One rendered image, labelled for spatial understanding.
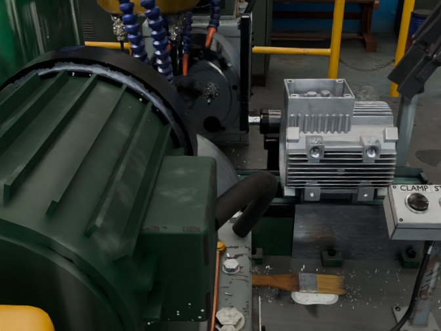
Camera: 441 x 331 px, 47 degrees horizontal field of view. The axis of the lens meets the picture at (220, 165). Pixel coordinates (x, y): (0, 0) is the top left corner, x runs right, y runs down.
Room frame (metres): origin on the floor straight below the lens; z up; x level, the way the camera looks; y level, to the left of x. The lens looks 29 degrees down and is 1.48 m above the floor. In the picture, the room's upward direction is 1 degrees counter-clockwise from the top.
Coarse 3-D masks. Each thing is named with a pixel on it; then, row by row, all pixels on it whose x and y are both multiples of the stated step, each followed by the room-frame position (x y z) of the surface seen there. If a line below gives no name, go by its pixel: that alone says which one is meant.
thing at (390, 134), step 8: (288, 128) 0.84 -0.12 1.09; (296, 128) 0.84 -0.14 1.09; (392, 128) 0.83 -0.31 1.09; (288, 136) 0.83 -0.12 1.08; (296, 136) 0.83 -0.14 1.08; (384, 136) 0.83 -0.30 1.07; (392, 136) 0.82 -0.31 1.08; (288, 192) 0.83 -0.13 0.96; (376, 192) 0.83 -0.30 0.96; (384, 192) 0.82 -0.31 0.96
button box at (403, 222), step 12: (396, 192) 0.64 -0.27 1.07; (408, 192) 0.64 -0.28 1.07; (420, 192) 0.64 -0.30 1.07; (432, 192) 0.64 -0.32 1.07; (384, 204) 0.67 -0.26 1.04; (396, 204) 0.62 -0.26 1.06; (432, 204) 0.62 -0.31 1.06; (396, 216) 0.61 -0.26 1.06; (408, 216) 0.60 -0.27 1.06; (420, 216) 0.60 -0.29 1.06; (432, 216) 0.60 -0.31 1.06; (396, 228) 0.60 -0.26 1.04; (408, 228) 0.60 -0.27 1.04; (420, 228) 0.60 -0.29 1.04; (432, 228) 0.60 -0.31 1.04
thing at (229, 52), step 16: (192, 32) 1.24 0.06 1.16; (192, 48) 1.12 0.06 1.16; (208, 48) 1.13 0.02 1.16; (224, 48) 1.20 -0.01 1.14; (192, 64) 1.12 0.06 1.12; (208, 64) 1.12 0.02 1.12; (224, 64) 1.12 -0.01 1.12; (176, 80) 1.12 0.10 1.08; (192, 80) 1.12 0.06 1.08; (208, 80) 1.12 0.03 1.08; (224, 80) 1.12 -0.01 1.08; (192, 96) 1.12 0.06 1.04; (208, 96) 1.08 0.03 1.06; (224, 96) 1.12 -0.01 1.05; (192, 112) 1.12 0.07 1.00; (208, 112) 1.12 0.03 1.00; (224, 112) 1.12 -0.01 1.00; (208, 128) 1.11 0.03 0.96; (224, 128) 1.11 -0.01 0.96
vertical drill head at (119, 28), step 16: (112, 0) 0.84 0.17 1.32; (160, 0) 0.83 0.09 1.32; (176, 0) 0.84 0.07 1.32; (192, 0) 0.87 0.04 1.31; (112, 16) 0.87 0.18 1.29; (144, 16) 0.84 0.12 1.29; (176, 16) 0.86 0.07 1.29; (176, 32) 0.86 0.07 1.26; (176, 48) 0.87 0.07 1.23; (176, 64) 0.88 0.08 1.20
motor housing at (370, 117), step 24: (360, 120) 0.86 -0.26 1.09; (384, 120) 0.86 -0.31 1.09; (288, 144) 0.83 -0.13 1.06; (336, 144) 0.82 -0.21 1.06; (360, 144) 0.82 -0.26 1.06; (384, 144) 0.83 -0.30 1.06; (288, 168) 0.81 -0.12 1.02; (312, 168) 0.80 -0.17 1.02; (336, 168) 0.80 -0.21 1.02; (360, 168) 0.80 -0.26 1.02; (384, 168) 0.80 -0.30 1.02; (336, 192) 0.81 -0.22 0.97
